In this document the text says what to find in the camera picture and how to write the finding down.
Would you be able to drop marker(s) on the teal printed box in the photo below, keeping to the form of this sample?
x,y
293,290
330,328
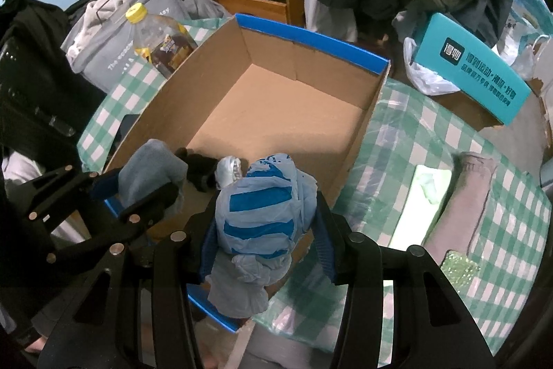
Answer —
x,y
471,62

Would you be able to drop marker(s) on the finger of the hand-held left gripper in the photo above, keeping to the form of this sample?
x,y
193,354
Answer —
x,y
103,185
147,204

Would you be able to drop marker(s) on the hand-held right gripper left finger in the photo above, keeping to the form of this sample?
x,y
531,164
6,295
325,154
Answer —
x,y
206,261

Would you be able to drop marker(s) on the clear blue plastic bag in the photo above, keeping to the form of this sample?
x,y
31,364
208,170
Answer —
x,y
529,6

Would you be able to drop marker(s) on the green sparkly sock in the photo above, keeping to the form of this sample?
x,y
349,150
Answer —
x,y
460,267

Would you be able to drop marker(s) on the green checked tablecloth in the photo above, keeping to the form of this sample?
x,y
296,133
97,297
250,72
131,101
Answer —
x,y
389,161

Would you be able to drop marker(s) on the black sock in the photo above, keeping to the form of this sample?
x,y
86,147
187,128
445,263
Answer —
x,y
198,174

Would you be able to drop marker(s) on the white plastic bag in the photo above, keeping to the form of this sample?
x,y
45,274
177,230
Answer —
x,y
425,79

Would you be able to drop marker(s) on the blue cardboard box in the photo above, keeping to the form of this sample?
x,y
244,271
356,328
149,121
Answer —
x,y
276,105

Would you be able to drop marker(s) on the light patterned sock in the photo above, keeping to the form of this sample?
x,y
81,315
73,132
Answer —
x,y
229,172

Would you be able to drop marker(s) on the clear bottle yellow cap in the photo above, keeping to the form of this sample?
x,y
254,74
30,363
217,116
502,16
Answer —
x,y
160,40

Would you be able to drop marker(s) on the blue striped plastic bag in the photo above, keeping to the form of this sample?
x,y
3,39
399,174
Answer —
x,y
259,222

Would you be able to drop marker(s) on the grey-blue balled sock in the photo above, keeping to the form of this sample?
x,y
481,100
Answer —
x,y
151,166

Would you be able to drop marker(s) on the black quilted jacket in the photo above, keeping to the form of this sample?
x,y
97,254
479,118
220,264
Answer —
x,y
34,92

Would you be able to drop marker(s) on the light green cloth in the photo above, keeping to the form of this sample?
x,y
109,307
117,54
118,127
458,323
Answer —
x,y
423,196

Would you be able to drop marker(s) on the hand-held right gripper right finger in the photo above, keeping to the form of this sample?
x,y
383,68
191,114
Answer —
x,y
325,241

